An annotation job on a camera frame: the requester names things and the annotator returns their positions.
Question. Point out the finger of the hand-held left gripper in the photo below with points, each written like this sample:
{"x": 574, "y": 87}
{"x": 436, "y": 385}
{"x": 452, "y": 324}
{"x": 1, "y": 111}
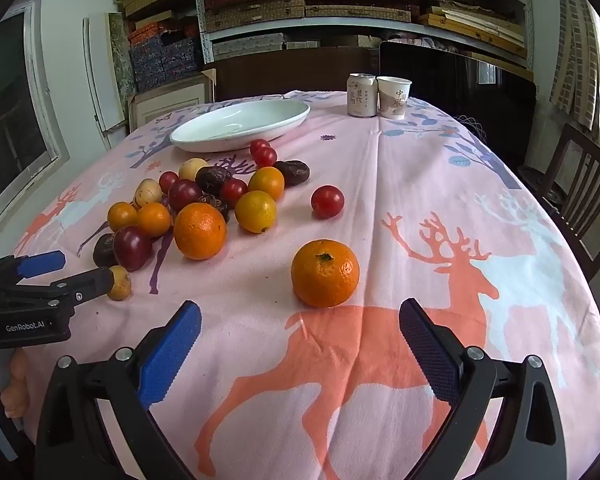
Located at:
{"x": 87, "y": 284}
{"x": 40, "y": 263}

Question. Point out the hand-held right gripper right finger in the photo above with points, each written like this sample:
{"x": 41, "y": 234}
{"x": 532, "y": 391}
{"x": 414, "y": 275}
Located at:
{"x": 427, "y": 355}

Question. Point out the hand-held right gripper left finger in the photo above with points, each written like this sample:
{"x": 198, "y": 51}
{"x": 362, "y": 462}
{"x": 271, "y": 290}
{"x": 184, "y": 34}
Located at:
{"x": 172, "y": 355}

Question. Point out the dark red tomato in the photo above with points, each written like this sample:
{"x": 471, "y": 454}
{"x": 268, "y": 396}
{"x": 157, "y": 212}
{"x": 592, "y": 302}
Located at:
{"x": 131, "y": 247}
{"x": 184, "y": 194}

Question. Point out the small orange kumquat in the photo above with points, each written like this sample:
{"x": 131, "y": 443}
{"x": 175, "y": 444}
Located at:
{"x": 122, "y": 215}
{"x": 153, "y": 219}

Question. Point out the large tangerine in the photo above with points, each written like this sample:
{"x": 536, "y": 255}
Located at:
{"x": 325, "y": 273}
{"x": 200, "y": 230}

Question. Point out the dark brown date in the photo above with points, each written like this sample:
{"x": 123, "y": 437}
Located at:
{"x": 291, "y": 171}
{"x": 212, "y": 178}
{"x": 102, "y": 251}
{"x": 217, "y": 206}

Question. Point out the yellow-orange kumquat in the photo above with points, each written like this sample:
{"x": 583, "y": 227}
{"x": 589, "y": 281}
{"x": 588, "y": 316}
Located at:
{"x": 266, "y": 182}
{"x": 255, "y": 211}

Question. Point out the red cherry tomato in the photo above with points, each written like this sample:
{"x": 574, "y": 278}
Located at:
{"x": 168, "y": 181}
{"x": 232, "y": 192}
{"x": 265, "y": 157}
{"x": 327, "y": 201}
{"x": 259, "y": 145}

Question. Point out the white oval plate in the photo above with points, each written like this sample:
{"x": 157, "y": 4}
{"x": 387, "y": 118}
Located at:
{"x": 240, "y": 125}

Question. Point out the pink deer print tablecloth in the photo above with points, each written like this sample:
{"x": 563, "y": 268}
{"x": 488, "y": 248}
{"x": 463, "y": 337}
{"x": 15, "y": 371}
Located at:
{"x": 330, "y": 385}

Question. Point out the white board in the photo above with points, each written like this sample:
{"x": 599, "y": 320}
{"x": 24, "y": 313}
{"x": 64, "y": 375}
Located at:
{"x": 97, "y": 75}

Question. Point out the light wooden framed panel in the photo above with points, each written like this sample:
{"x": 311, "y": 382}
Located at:
{"x": 170, "y": 102}

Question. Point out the dark wooden chair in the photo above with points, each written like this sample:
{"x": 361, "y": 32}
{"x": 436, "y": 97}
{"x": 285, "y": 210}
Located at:
{"x": 575, "y": 195}

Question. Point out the stone pattern board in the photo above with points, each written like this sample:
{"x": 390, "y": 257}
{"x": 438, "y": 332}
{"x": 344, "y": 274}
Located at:
{"x": 121, "y": 55}

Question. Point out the stack of blue patterned boxes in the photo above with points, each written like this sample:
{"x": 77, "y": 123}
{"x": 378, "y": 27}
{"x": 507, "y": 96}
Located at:
{"x": 160, "y": 57}

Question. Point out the printed paper cup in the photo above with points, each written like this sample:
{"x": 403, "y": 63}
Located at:
{"x": 393, "y": 97}

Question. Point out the black flat screen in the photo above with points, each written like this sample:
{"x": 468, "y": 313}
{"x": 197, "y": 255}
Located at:
{"x": 455, "y": 90}

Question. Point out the white drink can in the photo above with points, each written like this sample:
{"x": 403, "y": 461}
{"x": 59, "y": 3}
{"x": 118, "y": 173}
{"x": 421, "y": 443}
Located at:
{"x": 361, "y": 95}

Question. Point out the dark brown wooden panel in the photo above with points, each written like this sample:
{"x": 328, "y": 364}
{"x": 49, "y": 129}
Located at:
{"x": 280, "y": 72}

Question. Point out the row of grey patterned boxes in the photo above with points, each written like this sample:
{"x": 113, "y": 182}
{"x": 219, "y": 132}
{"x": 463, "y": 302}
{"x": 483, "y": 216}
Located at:
{"x": 247, "y": 46}

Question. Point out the brick pattern panels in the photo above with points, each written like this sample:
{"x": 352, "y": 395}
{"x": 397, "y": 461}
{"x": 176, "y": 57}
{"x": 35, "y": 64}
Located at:
{"x": 575, "y": 60}

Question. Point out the stack of flat wooden boxes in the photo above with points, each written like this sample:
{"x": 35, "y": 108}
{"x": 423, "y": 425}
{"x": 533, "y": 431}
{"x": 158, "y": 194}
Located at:
{"x": 475, "y": 22}

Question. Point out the metal shelving rack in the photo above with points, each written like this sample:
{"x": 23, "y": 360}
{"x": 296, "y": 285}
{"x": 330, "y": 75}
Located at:
{"x": 529, "y": 15}

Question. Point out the window with white frame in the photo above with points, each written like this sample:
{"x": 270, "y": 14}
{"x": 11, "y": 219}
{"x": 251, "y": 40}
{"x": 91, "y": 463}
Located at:
{"x": 15, "y": 125}

